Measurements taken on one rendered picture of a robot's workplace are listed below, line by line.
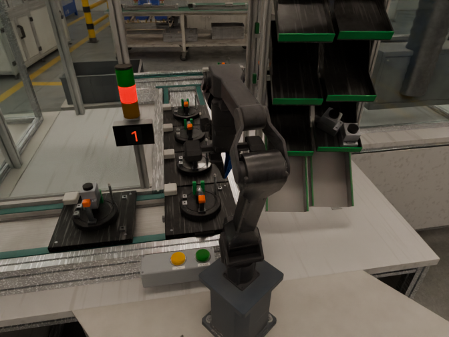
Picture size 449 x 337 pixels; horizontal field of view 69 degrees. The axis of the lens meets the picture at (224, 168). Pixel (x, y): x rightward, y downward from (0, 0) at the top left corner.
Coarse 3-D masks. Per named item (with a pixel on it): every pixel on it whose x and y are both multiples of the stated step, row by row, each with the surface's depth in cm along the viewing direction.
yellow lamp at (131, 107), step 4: (124, 104) 98; (128, 104) 98; (132, 104) 98; (136, 104) 99; (124, 108) 98; (128, 108) 98; (132, 108) 99; (136, 108) 100; (124, 112) 99; (128, 112) 99; (132, 112) 99; (136, 112) 100; (124, 116) 100; (128, 116) 100; (132, 116) 100; (136, 116) 101
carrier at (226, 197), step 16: (176, 192) 116; (192, 192) 114; (208, 192) 114; (224, 192) 117; (176, 208) 110; (192, 208) 107; (208, 208) 107; (224, 208) 110; (176, 224) 104; (192, 224) 104; (208, 224) 104
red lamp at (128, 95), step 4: (120, 88) 95; (124, 88) 95; (128, 88) 95; (132, 88) 96; (120, 92) 96; (124, 92) 95; (128, 92) 96; (132, 92) 96; (120, 96) 97; (124, 96) 96; (128, 96) 96; (132, 96) 97; (136, 96) 98; (124, 100) 97; (128, 100) 97; (132, 100) 97; (136, 100) 99
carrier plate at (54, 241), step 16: (128, 192) 117; (64, 208) 110; (128, 208) 110; (64, 224) 104; (112, 224) 104; (128, 224) 104; (64, 240) 98; (80, 240) 98; (96, 240) 98; (112, 240) 98; (128, 240) 99
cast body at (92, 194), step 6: (84, 186) 100; (90, 186) 100; (96, 186) 102; (84, 192) 99; (90, 192) 99; (96, 192) 101; (84, 198) 100; (90, 198) 100; (96, 198) 101; (96, 204) 101
